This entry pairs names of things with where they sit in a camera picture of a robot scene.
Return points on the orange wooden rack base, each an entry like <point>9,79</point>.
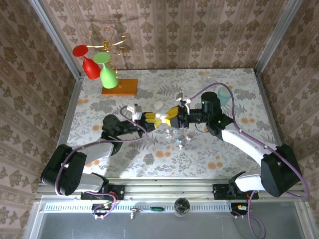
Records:
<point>127,87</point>

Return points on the clear glass cup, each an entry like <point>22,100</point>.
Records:
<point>208,78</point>

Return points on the grey metal panel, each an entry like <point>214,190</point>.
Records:
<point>159,227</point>

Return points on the red plastic wine glass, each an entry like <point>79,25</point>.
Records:
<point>91,68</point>

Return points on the green plastic wine glass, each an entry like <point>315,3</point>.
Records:
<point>108,77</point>

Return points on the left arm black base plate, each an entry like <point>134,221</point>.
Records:
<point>118,191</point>

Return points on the black power connector block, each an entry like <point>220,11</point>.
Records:
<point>99,207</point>
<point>236,208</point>

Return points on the aluminium frame post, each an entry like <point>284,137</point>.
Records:
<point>276,37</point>
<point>59,39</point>

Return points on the teal translucent plastic cup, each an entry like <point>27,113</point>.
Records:
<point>225,95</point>

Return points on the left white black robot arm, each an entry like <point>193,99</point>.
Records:
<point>99,150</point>

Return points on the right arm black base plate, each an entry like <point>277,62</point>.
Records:
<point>219,191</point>

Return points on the aluminium table side rail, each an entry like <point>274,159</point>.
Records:
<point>270,112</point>
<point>68,119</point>

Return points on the aluminium table long rail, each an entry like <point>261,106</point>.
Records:
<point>169,189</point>

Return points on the black round camera dome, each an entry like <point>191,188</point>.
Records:
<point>182,206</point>

